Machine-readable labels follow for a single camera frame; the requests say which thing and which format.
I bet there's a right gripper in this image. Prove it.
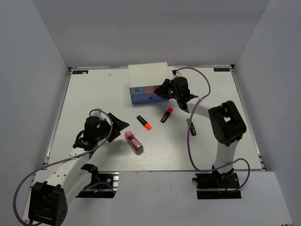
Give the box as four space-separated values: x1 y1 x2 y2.
155 79 181 100

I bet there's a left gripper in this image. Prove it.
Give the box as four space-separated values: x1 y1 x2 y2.
95 113 129 143

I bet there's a pink drawer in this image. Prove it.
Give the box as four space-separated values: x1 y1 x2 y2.
144 85 159 95

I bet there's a white drawer organizer box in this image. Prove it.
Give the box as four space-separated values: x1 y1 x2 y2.
128 62 172 88

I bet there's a small blue drawer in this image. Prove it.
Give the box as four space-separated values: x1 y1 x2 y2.
129 87 144 96

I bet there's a pink cap clip tube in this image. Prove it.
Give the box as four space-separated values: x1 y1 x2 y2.
125 131 144 154

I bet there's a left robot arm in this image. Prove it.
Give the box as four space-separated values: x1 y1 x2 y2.
28 109 129 226

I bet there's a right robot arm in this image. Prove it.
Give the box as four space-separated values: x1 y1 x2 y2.
154 76 246 188

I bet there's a pink cap highlighter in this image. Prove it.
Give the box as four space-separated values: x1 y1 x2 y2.
160 107 173 123

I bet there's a wide blue drawer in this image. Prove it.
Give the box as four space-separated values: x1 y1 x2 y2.
131 94 167 104

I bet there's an orange cap highlighter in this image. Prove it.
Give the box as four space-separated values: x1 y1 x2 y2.
136 115 152 130

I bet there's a green cap highlighter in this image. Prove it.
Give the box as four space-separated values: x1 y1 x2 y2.
186 118 197 136

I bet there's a right corner label sticker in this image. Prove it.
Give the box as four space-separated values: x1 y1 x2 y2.
214 68 230 72

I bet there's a corner label sticker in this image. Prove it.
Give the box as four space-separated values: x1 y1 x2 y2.
72 70 88 74
214 68 230 72

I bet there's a left corner label sticker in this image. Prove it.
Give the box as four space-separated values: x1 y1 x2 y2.
72 70 88 74

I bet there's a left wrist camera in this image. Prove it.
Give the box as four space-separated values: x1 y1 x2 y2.
89 108 103 121

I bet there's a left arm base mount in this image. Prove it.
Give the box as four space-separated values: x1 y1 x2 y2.
76 171 119 199

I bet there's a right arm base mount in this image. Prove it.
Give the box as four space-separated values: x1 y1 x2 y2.
192 173 242 200

